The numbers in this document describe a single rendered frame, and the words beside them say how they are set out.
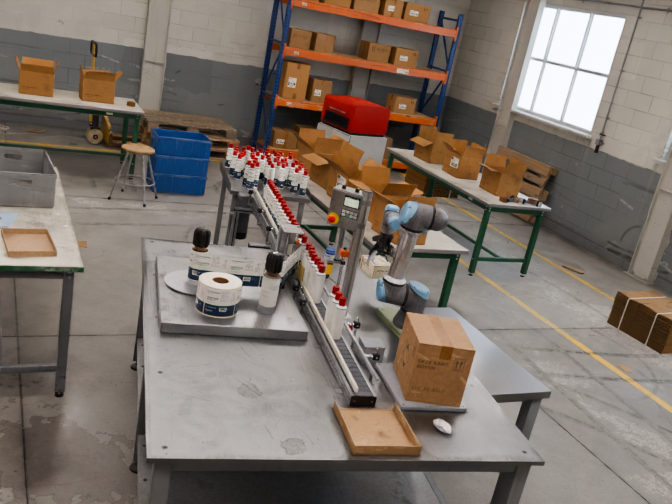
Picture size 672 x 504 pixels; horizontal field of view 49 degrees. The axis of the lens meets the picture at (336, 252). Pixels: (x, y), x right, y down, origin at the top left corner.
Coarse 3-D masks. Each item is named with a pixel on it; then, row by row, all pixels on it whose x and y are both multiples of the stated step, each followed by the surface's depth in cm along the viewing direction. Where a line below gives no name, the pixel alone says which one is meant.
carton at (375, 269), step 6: (366, 258) 408; (378, 258) 412; (360, 264) 414; (366, 264) 407; (372, 264) 401; (378, 264) 402; (384, 264) 404; (366, 270) 407; (372, 270) 401; (378, 270) 401; (384, 270) 402; (372, 276) 401; (378, 276) 402
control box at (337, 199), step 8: (336, 192) 358; (344, 192) 357; (352, 192) 356; (360, 192) 360; (336, 200) 359; (336, 208) 360; (344, 208) 359; (352, 208) 357; (360, 208) 356; (328, 216) 362; (336, 216) 361; (336, 224) 362; (344, 224) 361; (352, 224) 359
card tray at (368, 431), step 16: (336, 416) 283; (352, 416) 285; (368, 416) 287; (384, 416) 290; (400, 416) 288; (352, 432) 275; (368, 432) 277; (384, 432) 279; (400, 432) 281; (352, 448) 263; (368, 448) 262; (384, 448) 264; (400, 448) 266; (416, 448) 268
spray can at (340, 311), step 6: (342, 300) 330; (336, 306) 331; (342, 306) 331; (336, 312) 331; (342, 312) 331; (336, 318) 332; (342, 318) 332; (336, 324) 333; (342, 324) 334; (336, 330) 333; (336, 336) 334
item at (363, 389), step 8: (320, 304) 371; (312, 312) 361; (320, 312) 362; (320, 328) 347; (328, 344) 333; (336, 344) 332; (344, 344) 333; (344, 352) 326; (344, 360) 318; (352, 360) 320; (352, 368) 313; (352, 376) 306; (360, 376) 307; (360, 384) 301; (360, 392) 295; (368, 392) 296
